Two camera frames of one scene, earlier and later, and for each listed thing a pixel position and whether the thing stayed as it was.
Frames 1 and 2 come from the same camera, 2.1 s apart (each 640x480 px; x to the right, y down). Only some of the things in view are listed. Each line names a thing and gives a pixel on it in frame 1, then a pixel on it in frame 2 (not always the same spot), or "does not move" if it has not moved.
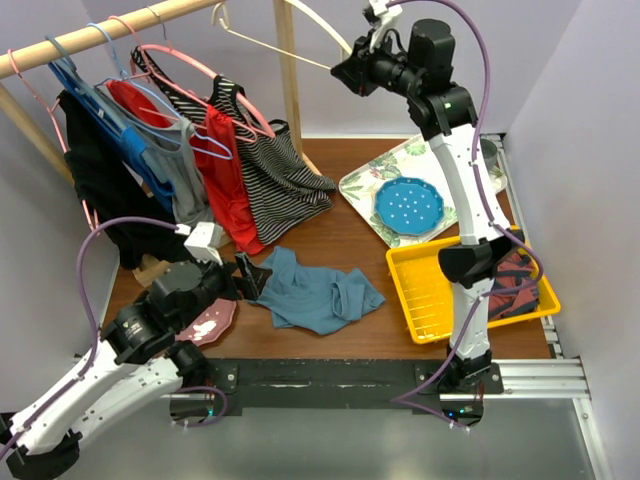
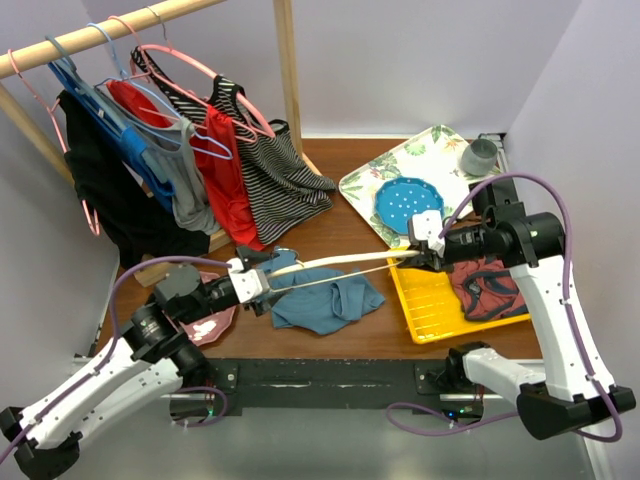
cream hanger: [224, 18] to [339, 258]
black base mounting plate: [430, 387] does not move
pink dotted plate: [208, 322] does not move
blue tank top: [313, 299] does not move
